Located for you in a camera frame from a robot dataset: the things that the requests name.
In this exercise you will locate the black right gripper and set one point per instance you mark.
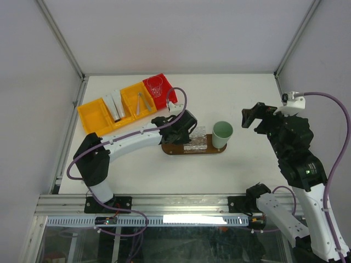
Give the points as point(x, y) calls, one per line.
point(260, 110)

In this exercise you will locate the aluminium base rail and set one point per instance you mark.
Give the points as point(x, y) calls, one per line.
point(61, 205)

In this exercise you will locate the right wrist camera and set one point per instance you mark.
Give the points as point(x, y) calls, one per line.
point(292, 104)

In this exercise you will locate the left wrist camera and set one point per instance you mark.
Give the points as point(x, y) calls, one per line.
point(173, 108)

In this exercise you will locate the oval wooden tray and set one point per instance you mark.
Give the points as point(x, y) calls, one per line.
point(178, 150)

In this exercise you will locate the yellow toothpaste bin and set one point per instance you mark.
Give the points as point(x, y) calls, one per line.
point(128, 111)

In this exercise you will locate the clear plastic cup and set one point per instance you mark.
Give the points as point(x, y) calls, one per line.
point(155, 85)

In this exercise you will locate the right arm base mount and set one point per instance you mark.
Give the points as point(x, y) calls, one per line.
point(247, 204)

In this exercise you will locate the empty yellow bin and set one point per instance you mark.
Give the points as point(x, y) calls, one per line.
point(95, 117)

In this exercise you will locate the left aluminium frame post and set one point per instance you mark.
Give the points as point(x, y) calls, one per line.
point(47, 15)

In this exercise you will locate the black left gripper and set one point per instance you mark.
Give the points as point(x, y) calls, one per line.
point(186, 139)

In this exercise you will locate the clear compartment organizer box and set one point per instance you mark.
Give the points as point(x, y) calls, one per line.
point(198, 141)

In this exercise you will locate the right aluminium frame post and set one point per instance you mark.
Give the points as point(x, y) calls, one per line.
point(297, 36)

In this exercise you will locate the yellow toothbrush bin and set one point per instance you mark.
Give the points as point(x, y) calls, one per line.
point(131, 93)

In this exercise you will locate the white slotted cable duct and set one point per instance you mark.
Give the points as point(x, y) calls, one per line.
point(150, 221)

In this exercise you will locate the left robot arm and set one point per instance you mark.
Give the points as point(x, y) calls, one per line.
point(95, 153)

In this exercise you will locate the pale green cup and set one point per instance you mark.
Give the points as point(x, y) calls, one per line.
point(221, 133)

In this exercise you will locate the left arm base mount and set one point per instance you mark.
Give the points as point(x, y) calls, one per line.
point(109, 204)

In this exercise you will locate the white toothpaste tube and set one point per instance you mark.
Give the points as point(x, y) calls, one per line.
point(116, 96)
point(108, 100)

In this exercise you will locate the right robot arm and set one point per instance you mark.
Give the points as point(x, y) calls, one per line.
point(305, 174)

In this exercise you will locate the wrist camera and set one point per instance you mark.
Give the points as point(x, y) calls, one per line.
point(173, 108)
point(292, 104)

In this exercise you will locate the red plastic bin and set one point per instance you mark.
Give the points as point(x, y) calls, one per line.
point(160, 102)

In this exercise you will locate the aluminium frame post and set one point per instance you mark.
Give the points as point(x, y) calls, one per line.
point(297, 36)
point(47, 15)

